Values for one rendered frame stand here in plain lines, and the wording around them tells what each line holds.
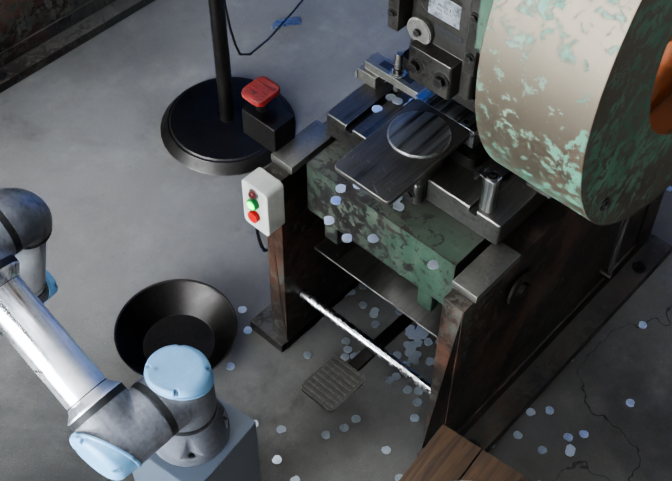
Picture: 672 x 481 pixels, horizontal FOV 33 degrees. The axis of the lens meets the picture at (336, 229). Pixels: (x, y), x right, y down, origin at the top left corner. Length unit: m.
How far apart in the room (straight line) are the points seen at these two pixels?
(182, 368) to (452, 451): 0.60
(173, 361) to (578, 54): 0.95
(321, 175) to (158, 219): 0.88
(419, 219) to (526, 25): 0.85
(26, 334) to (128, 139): 1.40
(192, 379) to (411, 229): 0.54
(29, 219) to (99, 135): 1.31
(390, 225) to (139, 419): 0.64
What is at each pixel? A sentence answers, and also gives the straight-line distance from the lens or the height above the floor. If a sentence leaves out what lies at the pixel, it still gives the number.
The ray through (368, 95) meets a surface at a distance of 2.39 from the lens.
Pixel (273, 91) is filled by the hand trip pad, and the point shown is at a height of 0.76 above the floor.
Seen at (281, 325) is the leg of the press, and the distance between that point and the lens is 2.77.
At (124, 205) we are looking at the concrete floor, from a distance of 3.15.
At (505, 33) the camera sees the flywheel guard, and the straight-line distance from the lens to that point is 1.48.
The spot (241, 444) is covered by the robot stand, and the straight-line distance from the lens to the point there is 2.21.
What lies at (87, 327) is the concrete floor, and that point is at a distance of 2.92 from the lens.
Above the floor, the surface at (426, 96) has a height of 0.78.
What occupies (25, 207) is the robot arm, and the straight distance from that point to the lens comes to 2.06.
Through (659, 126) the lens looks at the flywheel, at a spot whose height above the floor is 1.04.
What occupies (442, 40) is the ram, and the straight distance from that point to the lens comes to 2.08.
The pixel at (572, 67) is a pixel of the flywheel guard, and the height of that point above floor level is 1.41.
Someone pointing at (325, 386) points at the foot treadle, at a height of 0.16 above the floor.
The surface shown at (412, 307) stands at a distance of 2.52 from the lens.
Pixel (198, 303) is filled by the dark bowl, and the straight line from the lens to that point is 2.89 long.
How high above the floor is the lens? 2.37
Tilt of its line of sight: 51 degrees down
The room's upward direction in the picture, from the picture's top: 1 degrees clockwise
